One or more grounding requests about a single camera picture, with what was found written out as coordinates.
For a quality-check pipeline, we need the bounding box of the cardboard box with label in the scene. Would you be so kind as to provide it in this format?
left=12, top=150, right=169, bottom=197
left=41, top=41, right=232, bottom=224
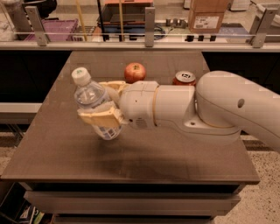
left=188, top=0, right=229, bottom=33

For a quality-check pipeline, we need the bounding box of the purple plastic crate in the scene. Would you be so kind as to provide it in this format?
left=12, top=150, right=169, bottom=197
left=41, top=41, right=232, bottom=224
left=24, top=18, right=80, bottom=42

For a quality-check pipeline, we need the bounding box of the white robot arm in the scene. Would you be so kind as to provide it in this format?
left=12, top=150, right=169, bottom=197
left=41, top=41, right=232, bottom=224
left=72, top=68, right=280, bottom=151

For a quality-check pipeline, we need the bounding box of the red apple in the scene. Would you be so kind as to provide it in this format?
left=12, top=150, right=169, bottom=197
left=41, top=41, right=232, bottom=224
left=124, top=62, right=146, bottom=83

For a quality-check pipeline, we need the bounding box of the glass railing with metal posts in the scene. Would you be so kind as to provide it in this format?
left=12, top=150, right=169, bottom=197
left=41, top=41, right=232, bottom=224
left=1, top=0, right=280, bottom=53

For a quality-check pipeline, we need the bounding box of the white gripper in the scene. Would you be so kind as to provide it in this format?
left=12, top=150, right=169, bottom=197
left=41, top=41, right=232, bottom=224
left=77, top=80, right=159, bottom=129

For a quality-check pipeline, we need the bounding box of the white drawer cabinet under table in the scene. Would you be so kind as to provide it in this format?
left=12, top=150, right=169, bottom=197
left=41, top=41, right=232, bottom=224
left=24, top=191, right=241, bottom=219

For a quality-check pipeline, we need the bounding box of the clear blue-label water bottle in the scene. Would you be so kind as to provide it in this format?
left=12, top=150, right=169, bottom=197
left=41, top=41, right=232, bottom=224
left=71, top=66, right=123, bottom=141

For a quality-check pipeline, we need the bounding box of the blue bin with orange lid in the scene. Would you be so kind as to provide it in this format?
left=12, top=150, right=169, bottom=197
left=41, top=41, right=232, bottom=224
left=97, top=0, right=154, bottom=34

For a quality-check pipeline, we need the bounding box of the red cola can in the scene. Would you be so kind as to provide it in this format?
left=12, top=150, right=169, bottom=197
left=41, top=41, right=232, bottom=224
left=172, top=71, right=196, bottom=86

